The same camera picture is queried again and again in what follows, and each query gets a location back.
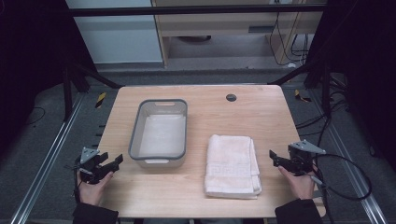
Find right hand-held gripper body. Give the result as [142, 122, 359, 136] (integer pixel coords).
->
[287, 139, 327, 177]

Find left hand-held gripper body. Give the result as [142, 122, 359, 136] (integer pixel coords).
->
[76, 147, 110, 185]

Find person's left hand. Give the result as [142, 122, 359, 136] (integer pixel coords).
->
[77, 170, 115, 206]

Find person's right hand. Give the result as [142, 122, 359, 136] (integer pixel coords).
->
[277, 165, 317, 201]

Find folded white towel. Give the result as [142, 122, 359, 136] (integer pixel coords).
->
[203, 133, 263, 201]

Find yellow black floor tape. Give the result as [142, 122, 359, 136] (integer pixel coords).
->
[293, 89, 313, 104]
[94, 91, 107, 109]

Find grey-rimmed plastic basin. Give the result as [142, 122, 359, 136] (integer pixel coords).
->
[127, 98, 189, 169]

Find dark curtain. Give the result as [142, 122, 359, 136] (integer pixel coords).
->
[0, 0, 97, 158]
[304, 0, 396, 174]

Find white cabinet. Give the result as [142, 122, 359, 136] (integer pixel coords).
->
[64, 0, 164, 65]

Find wooden shelf unit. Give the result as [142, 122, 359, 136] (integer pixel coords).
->
[150, 0, 329, 68]

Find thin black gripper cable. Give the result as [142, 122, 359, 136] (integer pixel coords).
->
[64, 157, 82, 204]

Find black floor cables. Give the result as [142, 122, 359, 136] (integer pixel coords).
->
[294, 74, 354, 138]

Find metal floor rail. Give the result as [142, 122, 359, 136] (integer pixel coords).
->
[10, 92, 86, 224]
[311, 89, 389, 224]

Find black frame stand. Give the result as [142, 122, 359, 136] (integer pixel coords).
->
[61, 61, 126, 123]
[266, 58, 333, 119]

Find black looped gripper cable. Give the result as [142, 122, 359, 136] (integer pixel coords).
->
[309, 153, 374, 224]

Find black floor cable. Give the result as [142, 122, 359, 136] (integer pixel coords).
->
[27, 105, 47, 126]

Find hanging black cables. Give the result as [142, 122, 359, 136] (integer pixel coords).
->
[268, 11, 311, 68]

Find black horizontal frame bar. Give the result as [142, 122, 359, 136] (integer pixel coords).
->
[66, 4, 329, 18]

